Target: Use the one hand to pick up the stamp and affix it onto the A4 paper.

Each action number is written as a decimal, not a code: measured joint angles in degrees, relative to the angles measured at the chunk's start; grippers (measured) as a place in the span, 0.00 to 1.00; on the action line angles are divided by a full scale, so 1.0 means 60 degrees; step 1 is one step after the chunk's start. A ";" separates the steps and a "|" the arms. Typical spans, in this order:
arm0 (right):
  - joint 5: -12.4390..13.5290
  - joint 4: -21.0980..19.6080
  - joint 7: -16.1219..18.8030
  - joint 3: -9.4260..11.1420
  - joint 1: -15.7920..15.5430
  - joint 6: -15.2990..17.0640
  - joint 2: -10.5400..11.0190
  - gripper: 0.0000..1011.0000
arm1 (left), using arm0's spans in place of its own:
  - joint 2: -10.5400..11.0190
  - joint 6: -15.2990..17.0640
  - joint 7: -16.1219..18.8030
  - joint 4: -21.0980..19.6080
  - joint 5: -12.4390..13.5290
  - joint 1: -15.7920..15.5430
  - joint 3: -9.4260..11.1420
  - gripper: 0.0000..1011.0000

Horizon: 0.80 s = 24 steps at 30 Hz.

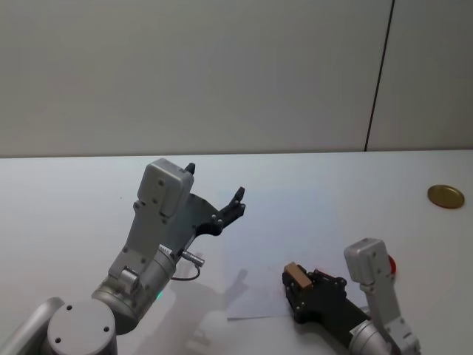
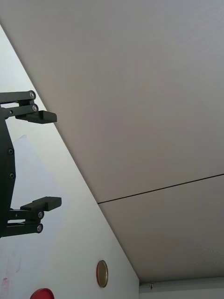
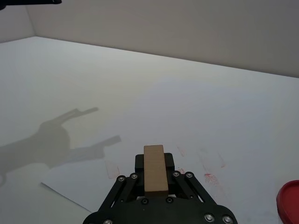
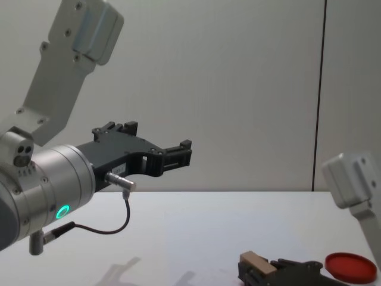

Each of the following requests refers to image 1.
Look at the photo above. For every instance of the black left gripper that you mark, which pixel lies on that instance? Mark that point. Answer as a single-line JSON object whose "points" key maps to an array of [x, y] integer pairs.
{"points": [[194, 212]]}

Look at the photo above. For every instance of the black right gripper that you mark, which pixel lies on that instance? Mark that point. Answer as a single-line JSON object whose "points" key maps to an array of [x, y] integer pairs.
{"points": [[329, 307]]}

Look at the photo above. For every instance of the brown wooden block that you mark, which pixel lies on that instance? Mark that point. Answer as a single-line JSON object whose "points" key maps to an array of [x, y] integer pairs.
{"points": [[297, 273]]}

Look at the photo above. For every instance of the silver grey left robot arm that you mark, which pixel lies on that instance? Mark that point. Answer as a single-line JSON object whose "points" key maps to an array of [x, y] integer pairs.
{"points": [[148, 236]]}

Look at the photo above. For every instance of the white paper sheet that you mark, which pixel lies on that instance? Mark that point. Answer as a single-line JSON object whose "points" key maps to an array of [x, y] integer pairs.
{"points": [[258, 296]]}

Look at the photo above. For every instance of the small red round object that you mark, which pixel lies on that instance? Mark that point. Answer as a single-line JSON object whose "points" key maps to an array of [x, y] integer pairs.
{"points": [[394, 266]]}

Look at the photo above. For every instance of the round gold disc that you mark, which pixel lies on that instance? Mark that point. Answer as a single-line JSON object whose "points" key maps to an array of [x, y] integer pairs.
{"points": [[445, 196]]}

